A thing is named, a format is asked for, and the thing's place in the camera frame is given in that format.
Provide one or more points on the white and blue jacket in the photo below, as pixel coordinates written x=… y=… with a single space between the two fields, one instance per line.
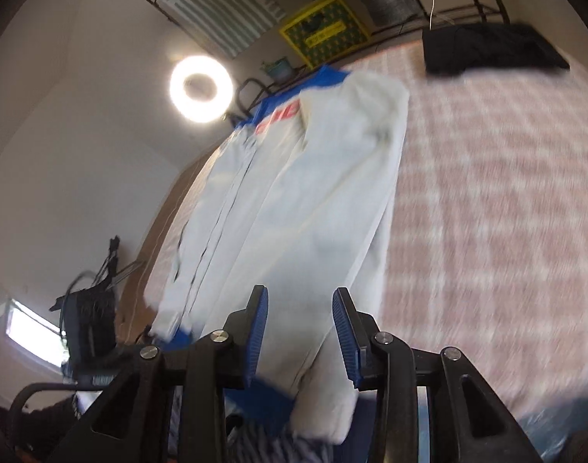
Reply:
x=294 y=212

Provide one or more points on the teal pot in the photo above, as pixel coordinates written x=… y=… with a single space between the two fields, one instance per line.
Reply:
x=278 y=67

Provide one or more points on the window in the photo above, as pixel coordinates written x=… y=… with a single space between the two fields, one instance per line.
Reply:
x=31 y=333

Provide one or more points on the white green striped rug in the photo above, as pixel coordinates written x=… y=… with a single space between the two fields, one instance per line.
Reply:
x=212 y=5

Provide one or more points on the person's legs striped pants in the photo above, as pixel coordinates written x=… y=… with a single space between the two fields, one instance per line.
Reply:
x=274 y=448

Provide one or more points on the black folded clothes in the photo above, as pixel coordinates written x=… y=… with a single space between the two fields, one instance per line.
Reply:
x=486 y=48

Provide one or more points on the yellow green patterned box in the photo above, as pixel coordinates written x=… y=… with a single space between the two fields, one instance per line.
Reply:
x=325 y=31

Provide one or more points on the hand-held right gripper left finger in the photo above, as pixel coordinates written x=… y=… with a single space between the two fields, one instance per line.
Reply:
x=259 y=333

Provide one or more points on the checked bed sheet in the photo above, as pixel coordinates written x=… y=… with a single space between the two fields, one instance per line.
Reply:
x=491 y=212

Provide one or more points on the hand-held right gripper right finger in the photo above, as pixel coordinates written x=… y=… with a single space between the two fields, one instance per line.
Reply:
x=344 y=337

